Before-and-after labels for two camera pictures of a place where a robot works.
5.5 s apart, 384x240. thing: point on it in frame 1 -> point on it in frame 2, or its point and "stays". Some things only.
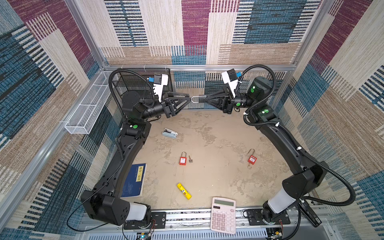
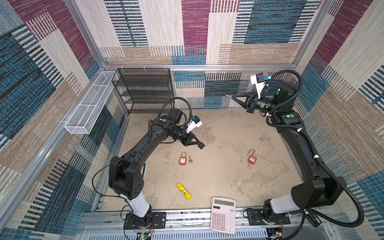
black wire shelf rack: (137, 79) stays
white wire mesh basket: (91, 105) stays
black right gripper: (226, 103) -> (252, 102)
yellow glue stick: (188, 195) stays
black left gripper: (168, 106) -> (187, 141)
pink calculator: (223, 215) stays
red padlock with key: (183, 159) stays
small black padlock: (198, 99) -> (201, 145)
